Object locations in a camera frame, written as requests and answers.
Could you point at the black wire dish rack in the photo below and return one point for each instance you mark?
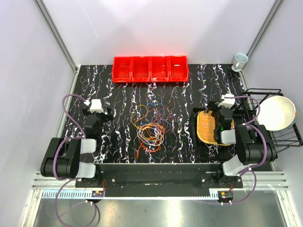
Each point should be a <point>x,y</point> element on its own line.
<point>283,139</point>

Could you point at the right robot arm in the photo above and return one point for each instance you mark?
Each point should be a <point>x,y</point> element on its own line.
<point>253,145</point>

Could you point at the white bowl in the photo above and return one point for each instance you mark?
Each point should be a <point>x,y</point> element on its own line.
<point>277,113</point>

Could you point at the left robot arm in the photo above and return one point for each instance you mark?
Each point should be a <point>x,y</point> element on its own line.
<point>62,157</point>

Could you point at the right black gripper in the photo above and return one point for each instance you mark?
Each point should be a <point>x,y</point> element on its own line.
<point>213,105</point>

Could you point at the white mug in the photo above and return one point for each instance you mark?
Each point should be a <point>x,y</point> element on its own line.
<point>239,62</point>

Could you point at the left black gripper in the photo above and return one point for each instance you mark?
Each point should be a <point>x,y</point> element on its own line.
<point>106,117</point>

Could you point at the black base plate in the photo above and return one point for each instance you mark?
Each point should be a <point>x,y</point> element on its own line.
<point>160,181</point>

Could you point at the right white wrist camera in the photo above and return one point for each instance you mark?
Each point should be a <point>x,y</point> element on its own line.
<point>228,101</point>

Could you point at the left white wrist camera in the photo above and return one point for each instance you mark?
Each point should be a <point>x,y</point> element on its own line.
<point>96,106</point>

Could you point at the woven bamboo basket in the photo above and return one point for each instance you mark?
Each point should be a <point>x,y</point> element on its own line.
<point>209,132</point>

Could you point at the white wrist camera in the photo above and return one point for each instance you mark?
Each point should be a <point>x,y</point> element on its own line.
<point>228,101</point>
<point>96,106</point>

